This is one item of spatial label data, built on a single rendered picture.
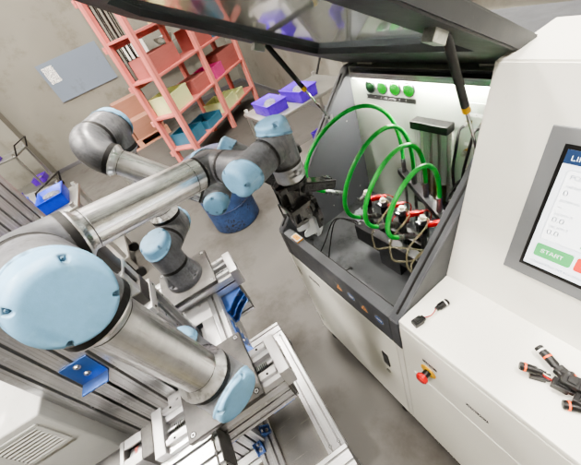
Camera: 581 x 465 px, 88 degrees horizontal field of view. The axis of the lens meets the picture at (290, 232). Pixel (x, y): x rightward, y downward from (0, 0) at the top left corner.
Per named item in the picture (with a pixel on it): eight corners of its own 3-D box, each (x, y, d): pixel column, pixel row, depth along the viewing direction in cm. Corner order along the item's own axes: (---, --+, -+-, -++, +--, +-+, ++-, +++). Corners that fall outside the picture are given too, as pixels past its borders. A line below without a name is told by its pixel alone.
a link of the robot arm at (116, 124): (161, 253, 123) (63, 127, 88) (172, 229, 134) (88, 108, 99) (188, 248, 121) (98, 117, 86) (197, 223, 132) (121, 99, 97)
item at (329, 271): (293, 256, 149) (282, 232, 139) (300, 250, 150) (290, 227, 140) (393, 341, 104) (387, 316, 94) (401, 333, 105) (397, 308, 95)
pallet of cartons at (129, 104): (166, 123, 716) (143, 86, 662) (172, 134, 632) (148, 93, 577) (108, 152, 694) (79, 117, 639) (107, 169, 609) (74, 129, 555)
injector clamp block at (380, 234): (360, 249, 133) (354, 224, 123) (376, 236, 135) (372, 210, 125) (428, 292, 108) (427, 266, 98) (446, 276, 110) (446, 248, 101)
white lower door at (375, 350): (325, 325, 194) (290, 256, 150) (326, 322, 194) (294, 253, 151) (408, 411, 147) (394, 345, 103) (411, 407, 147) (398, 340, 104)
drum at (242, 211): (254, 196, 353) (224, 135, 303) (264, 220, 313) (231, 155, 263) (214, 214, 353) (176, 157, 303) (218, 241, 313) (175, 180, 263)
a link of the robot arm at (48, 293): (228, 353, 80) (31, 213, 43) (269, 381, 71) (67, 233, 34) (198, 398, 75) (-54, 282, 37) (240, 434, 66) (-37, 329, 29)
